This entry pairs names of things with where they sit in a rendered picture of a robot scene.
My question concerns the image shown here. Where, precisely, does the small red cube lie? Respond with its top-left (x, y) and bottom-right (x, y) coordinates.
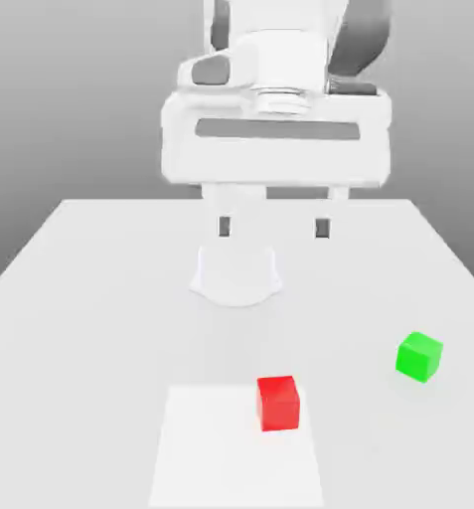
top-left (255, 375), bottom-right (301, 433)

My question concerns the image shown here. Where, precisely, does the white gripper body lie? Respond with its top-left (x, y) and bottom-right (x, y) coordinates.
top-left (159, 89), bottom-right (394, 190)

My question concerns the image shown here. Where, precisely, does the small green cube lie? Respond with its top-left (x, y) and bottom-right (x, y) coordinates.
top-left (395, 330), bottom-right (444, 385)

